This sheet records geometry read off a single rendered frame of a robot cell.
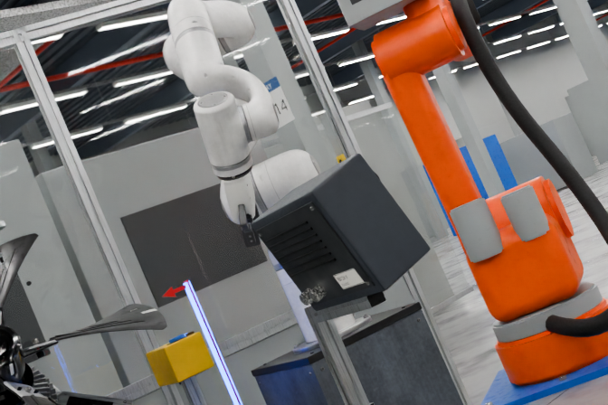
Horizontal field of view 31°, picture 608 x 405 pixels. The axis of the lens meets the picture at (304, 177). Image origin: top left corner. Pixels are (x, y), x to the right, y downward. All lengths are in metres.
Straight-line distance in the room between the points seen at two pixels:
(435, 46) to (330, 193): 4.33
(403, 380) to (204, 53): 0.81
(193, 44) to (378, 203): 0.77
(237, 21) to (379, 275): 1.02
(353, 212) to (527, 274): 4.14
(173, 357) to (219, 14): 0.80
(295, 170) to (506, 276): 3.46
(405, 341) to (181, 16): 0.85
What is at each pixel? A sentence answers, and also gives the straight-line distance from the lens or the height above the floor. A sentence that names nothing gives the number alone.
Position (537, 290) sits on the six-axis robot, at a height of 0.48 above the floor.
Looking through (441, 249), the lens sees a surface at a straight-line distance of 10.23.
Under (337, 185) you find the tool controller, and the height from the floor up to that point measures 1.22.
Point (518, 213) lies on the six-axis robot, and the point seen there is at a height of 0.88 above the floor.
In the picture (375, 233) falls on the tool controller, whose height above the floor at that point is 1.13.
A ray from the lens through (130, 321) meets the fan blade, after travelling 2.30.
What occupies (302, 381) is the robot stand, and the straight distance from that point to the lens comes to 2.34.
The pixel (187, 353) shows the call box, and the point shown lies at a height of 1.03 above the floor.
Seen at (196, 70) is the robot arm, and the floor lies 1.58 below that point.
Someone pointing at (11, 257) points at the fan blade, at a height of 1.39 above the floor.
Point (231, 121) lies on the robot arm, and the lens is 2.14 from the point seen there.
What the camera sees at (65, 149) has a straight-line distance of 3.14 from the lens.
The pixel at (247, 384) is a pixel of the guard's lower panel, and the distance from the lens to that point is 3.19.
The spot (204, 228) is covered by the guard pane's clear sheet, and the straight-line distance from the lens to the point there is 3.22.
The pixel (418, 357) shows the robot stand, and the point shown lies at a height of 0.84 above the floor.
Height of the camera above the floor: 1.15
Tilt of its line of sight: 3 degrees up
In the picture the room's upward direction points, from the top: 24 degrees counter-clockwise
